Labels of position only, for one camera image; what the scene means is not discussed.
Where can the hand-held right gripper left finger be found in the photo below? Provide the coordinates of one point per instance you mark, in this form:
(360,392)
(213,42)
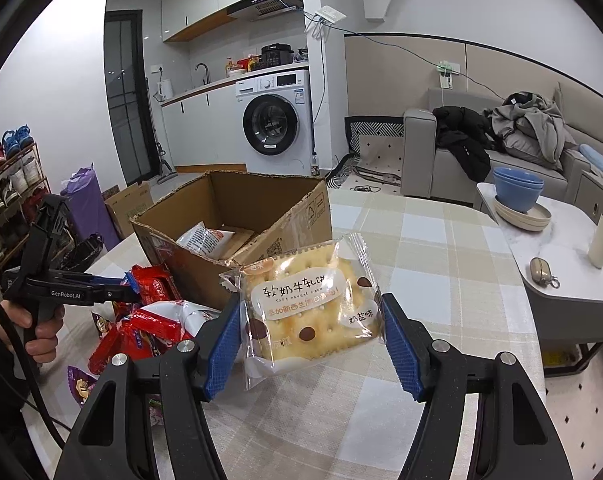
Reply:
(224,355)

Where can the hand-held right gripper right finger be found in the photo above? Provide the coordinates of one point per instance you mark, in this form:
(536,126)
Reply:
(401,350)

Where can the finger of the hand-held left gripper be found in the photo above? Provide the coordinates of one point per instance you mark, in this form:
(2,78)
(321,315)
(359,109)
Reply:
(108,281)
(118,296)

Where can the red snack packet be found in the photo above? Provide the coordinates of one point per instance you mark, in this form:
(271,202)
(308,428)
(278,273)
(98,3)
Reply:
(154,285)

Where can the clear cracker packet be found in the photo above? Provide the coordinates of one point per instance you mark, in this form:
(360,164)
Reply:
(301,310)

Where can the large cardboard box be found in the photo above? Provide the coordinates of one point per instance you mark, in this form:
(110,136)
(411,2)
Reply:
(281,220)

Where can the person's left forearm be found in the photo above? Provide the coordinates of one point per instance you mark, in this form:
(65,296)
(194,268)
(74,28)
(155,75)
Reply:
(1,380)

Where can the person's left hand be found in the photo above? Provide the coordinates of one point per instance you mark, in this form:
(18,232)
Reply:
(43,337)

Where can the purple snack packet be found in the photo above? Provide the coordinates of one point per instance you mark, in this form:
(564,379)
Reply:
(102,324)
(82,385)

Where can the black bag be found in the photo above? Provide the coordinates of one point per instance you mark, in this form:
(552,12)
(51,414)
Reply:
(83,252)

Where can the purple bag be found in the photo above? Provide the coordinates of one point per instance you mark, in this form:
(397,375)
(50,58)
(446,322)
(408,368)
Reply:
(88,200)

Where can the wooden shoe rack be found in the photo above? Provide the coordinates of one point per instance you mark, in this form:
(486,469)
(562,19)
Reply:
(43,180)

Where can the small cardboard box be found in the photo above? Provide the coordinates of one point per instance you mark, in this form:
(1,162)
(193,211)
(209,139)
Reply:
(131,207)

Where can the shoe rack with shoes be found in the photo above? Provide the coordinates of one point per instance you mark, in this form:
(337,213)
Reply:
(16,140)

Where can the white orange snack packet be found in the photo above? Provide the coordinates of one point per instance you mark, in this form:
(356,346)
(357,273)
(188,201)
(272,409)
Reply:
(206,239)

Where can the floor mop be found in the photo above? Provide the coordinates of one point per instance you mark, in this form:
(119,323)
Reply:
(164,167)

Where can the beige key pouch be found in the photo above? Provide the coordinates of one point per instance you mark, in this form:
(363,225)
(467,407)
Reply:
(542,270)

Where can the black glass door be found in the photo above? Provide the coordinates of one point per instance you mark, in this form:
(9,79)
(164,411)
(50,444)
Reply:
(126,95)

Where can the white kitchen base cabinet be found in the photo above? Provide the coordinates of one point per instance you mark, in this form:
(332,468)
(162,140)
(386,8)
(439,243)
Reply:
(201,130)

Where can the beige plate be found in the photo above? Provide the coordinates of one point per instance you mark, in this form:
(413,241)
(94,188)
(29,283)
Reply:
(524,220)

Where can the white marble coffee table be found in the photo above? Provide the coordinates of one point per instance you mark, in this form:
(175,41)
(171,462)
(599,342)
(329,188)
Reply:
(556,245)

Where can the blue bowl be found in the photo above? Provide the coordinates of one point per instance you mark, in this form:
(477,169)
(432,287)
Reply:
(519,202)

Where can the grey sofa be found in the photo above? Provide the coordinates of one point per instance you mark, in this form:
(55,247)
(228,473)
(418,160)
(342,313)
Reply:
(421,160)

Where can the white kettle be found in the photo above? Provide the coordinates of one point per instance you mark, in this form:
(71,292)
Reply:
(165,90)

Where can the dotted rug with striped border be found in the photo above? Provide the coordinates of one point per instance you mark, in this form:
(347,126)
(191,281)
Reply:
(381,155)

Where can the small bottle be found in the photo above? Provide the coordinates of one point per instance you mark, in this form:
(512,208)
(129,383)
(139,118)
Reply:
(315,166)

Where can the blue stacked bowls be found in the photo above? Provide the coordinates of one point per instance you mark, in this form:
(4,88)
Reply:
(517,179)

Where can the black jacket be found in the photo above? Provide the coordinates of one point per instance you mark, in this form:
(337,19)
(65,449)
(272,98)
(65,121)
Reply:
(464,140)

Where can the white washing machine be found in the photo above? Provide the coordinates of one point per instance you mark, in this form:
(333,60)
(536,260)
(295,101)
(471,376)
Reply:
(271,120)

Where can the kitchen faucet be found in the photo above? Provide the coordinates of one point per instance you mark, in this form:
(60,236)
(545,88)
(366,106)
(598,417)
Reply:
(204,72)

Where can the colourful food packages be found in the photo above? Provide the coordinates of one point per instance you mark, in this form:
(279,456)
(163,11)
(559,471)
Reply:
(241,66)

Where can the grey clothes pile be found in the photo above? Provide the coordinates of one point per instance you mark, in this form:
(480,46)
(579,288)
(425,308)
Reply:
(536,125)

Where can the light blue pillow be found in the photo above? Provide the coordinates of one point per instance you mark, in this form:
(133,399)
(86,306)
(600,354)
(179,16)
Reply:
(597,157)

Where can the white power strip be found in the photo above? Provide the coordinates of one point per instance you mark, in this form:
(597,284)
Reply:
(447,74)

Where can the black multicooker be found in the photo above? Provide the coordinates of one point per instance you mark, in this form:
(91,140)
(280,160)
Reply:
(277,55)

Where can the range hood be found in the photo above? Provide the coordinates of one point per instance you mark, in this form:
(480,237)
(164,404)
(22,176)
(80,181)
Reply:
(266,5)

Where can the white router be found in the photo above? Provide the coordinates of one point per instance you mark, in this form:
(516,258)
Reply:
(330,14)

